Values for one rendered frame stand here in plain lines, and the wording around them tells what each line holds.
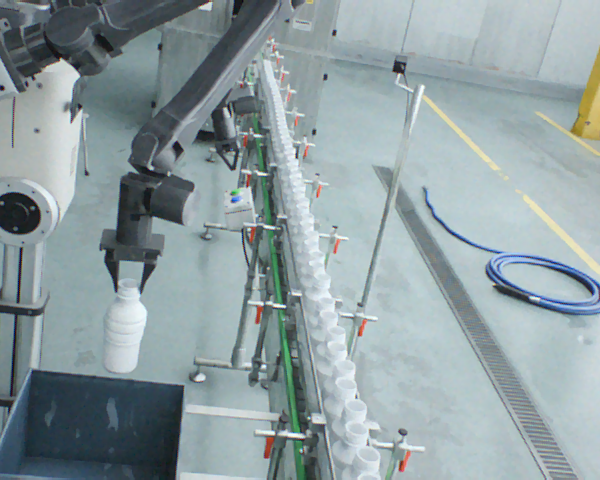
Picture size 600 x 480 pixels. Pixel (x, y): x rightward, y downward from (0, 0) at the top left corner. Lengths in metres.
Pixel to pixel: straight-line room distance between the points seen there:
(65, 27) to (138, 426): 0.81
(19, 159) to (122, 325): 0.49
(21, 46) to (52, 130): 0.24
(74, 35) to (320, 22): 4.96
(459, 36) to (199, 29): 6.69
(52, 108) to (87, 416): 0.63
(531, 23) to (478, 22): 0.82
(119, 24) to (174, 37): 4.87
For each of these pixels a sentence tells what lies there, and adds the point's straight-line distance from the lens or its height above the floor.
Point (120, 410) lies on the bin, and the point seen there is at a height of 0.87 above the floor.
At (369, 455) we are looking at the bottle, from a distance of 1.21.
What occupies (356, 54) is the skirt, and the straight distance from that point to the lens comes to 12.01.
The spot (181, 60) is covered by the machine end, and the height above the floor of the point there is 0.65.
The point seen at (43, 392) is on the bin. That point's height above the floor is 0.90.
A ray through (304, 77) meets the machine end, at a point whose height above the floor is 0.69.
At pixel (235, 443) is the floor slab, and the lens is 3.05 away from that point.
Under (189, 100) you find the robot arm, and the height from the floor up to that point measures 1.56.
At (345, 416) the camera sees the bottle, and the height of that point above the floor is 1.15.
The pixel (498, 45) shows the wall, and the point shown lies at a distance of 12.55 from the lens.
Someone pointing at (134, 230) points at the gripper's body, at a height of 1.36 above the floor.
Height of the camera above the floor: 1.87
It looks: 23 degrees down
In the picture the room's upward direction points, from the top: 12 degrees clockwise
